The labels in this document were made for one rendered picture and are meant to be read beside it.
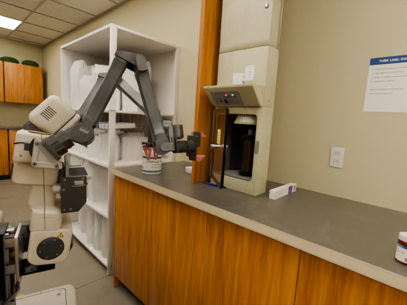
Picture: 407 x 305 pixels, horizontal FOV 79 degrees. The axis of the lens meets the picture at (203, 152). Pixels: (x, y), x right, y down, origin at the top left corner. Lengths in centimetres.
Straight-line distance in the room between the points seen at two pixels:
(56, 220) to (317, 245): 105
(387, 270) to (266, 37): 107
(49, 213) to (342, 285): 115
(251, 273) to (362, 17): 141
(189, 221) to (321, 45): 126
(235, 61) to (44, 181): 110
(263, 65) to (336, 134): 60
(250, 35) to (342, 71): 57
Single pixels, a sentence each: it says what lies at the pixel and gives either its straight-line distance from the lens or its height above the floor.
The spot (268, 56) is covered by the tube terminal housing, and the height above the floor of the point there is 166.
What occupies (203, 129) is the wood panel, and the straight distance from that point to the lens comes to 149.
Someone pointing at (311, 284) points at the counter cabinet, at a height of 78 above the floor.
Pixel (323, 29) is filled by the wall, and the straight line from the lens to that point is 175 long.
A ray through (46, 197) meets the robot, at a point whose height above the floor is 94.
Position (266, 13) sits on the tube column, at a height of 186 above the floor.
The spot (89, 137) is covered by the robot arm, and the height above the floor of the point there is 123.
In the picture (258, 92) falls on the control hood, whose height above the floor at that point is 148.
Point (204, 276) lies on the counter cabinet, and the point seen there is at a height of 55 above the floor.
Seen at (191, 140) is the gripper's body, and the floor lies 123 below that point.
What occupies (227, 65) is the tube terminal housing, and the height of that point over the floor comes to 164.
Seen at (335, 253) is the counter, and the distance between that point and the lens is 93.
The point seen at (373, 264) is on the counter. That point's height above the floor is 94.
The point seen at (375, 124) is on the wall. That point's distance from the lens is 158.
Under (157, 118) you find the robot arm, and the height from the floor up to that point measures 132.
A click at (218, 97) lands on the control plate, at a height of 145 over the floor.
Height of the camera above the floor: 132
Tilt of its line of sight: 7 degrees down
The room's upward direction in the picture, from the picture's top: 4 degrees clockwise
